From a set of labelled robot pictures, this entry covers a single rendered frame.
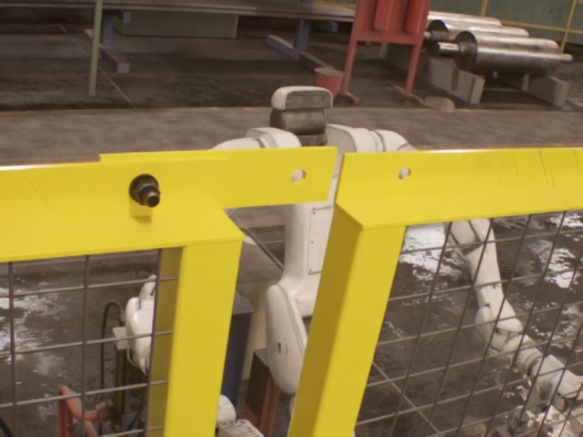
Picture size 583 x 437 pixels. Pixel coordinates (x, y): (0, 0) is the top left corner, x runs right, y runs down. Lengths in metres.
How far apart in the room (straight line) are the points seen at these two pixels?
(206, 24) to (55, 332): 6.63
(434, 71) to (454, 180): 8.69
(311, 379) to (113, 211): 0.28
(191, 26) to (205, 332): 9.09
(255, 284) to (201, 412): 1.59
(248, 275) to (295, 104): 0.75
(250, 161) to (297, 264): 1.05
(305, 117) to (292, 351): 0.51
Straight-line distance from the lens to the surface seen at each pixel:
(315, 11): 8.70
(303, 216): 1.63
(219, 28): 9.81
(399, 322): 4.09
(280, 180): 0.65
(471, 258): 1.91
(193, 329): 0.62
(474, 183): 0.78
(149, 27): 9.48
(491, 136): 7.85
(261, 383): 1.98
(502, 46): 9.31
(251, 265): 2.33
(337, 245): 0.69
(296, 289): 1.67
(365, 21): 7.98
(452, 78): 9.19
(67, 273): 4.10
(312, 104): 1.69
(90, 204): 0.59
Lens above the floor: 2.07
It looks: 25 degrees down
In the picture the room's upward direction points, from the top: 10 degrees clockwise
